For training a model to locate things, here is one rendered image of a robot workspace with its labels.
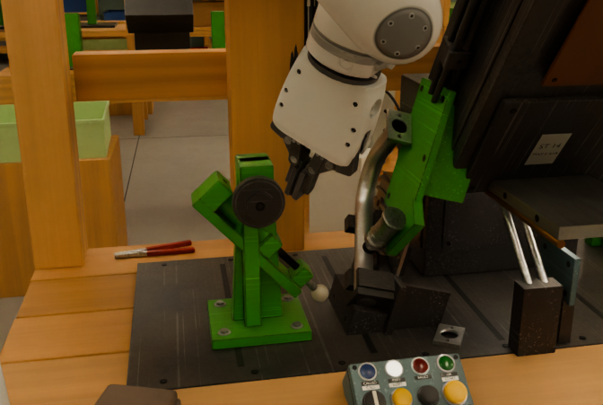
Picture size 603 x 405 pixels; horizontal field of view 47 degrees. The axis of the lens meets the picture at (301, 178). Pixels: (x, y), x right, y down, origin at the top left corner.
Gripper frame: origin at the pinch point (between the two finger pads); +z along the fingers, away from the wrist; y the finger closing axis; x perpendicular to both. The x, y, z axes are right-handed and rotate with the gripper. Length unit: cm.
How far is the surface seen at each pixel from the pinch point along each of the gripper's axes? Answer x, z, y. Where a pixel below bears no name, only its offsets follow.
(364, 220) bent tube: -29.3, 23.2, -2.1
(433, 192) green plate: -28.7, 11.3, -9.9
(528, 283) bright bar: -26.9, 15.1, -27.9
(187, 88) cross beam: -41, 28, 44
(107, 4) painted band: -683, 454, 631
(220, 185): -9.9, 16.6, 14.8
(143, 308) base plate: -6, 45, 20
